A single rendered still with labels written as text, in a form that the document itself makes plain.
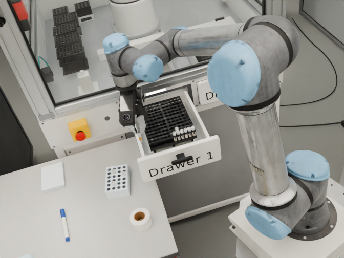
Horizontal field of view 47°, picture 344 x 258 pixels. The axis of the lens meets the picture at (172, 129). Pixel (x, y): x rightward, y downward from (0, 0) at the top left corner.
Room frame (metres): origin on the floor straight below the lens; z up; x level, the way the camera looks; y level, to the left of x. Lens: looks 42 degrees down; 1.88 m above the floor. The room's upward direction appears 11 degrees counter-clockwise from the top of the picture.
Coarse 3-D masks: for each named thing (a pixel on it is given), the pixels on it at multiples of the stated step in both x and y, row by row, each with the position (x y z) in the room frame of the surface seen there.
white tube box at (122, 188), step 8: (112, 168) 1.06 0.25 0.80; (120, 168) 1.06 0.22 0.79; (128, 168) 1.06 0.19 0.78; (112, 176) 1.02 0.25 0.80; (120, 176) 1.01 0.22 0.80; (128, 176) 1.02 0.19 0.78; (120, 184) 0.97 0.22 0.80; (128, 184) 0.98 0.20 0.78; (112, 192) 0.94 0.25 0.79; (120, 192) 0.94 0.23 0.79; (128, 192) 0.94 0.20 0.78
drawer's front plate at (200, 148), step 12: (192, 144) 0.97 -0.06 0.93; (204, 144) 0.97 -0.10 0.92; (216, 144) 0.97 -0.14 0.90; (144, 156) 0.96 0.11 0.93; (156, 156) 0.95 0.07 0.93; (168, 156) 0.95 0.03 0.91; (192, 156) 0.96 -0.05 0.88; (204, 156) 0.97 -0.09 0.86; (216, 156) 0.97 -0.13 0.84; (144, 168) 0.94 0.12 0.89; (156, 168) 0.94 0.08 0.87; (180, 168) 0.95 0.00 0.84; (144, 180) 0.94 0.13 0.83
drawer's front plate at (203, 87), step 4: (204, 80) 1.31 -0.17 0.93; (200, 84) 1.29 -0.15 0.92; (204, 84) 1.30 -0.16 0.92; (208, 84) 1.30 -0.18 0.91; (200, 88) 1.29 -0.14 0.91; (204, 88) 1.30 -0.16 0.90; (208, 88) 1.30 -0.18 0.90; (200, 92) 1.29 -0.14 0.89; (204, 92) 1.30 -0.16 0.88; (208, 92) 1.30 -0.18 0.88; (212, 92) 1.30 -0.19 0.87; (200, 96) 1.29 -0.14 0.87; (204, 96) 1.30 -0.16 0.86; (208, 96) 1.30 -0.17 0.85; (200, 100) 1.29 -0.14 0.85; (204, 100) 1.30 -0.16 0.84; (208, 100) 1.30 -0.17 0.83; (212, 100) 1.30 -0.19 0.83; (216, 100) 1.30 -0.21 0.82
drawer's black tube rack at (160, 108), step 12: (156, 108) 1.23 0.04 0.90; (168, 108) 1.22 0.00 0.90; (180, 108) 1.20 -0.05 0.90; (156, 120) 1.16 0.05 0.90; (168, 120) 1.18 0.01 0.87; (180, 120) 1.13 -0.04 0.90; (156, 132) 1.10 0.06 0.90; (168, 132) 1.08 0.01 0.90; (156, 144) 1.06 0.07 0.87; (168, 144) 1.05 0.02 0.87
